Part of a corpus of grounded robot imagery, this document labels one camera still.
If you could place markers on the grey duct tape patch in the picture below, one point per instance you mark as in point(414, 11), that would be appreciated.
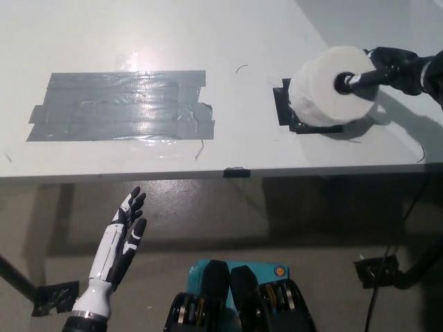
point(121, 107)

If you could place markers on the small black tape strip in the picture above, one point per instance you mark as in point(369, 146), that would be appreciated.
point(237, 172)

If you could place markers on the black table leg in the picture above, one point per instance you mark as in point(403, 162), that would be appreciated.
point(418, 273)
point(17, 280)

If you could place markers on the black floor tape patch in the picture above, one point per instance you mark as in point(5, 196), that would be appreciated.
point(55, 299)
point(375, 271)

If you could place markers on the black teal robot body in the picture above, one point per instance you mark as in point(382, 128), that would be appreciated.
point(239, 301)

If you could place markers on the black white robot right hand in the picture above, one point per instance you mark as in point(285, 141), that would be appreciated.
point(398, 69)

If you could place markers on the white toilet paper roll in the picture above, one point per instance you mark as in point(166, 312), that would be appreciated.
point(322, 90)

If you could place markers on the black tape square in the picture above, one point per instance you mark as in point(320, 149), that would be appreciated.
point(282, 103)

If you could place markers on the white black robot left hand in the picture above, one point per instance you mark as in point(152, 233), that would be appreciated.
point(107, 259)

